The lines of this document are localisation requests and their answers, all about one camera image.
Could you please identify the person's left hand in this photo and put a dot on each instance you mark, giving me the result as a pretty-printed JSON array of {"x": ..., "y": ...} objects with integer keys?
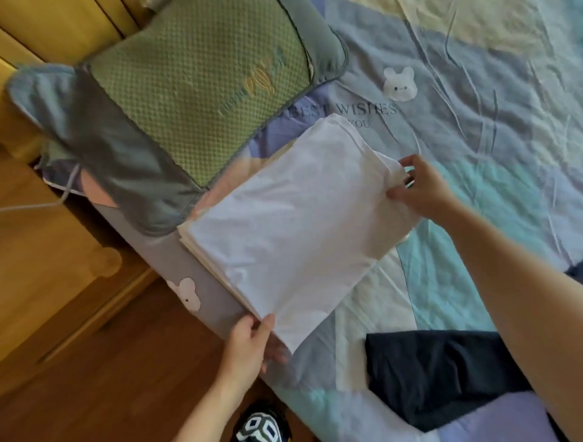
[{"x": 246, "y": 348}]

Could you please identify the pastel patchwork bed quilt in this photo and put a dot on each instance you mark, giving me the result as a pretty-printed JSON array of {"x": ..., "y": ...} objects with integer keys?
[{"x": 455, "y": 136}]

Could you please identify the wooden headboard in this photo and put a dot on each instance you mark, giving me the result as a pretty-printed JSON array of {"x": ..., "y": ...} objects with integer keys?
[{"x": 45, "y": 54}]

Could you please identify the person's left thumb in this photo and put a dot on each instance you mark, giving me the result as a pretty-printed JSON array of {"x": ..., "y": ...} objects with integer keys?
[{"x": 243, "y": 327}]

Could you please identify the black and white patterned slipper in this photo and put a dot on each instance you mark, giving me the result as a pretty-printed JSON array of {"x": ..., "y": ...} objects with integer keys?
[{"x": 260, "y": 424}]

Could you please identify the dark navy garment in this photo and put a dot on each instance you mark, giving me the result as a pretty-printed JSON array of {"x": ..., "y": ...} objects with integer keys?
[{"x": 432, "y": 378}]

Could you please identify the white cloth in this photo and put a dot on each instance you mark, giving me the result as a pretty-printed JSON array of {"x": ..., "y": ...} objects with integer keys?
[{"x": 291, "y": 236}]

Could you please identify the wooden bedside cabinet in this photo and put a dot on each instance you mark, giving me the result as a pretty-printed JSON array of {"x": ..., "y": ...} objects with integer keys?
[{"x": 50, "y": 273}]

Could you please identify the person's right hand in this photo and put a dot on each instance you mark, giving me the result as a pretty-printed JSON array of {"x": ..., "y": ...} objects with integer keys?
[{"x": 426, "y": 191}]

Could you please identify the person's right thumb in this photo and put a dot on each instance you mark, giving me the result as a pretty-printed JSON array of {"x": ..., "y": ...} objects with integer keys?
[{"x": 401, "y": 191}]

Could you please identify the green and grey pillow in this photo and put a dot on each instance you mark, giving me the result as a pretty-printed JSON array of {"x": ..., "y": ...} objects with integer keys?
[{"x": 182, "y": 114}]

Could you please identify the person's left forearm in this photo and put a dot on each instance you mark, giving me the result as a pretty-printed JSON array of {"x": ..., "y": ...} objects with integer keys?
[{"x": 207, "y": 412}]

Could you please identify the person's right forearm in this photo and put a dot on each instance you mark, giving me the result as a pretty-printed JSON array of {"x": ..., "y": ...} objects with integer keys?
[{"x": 514, "y": 291}]

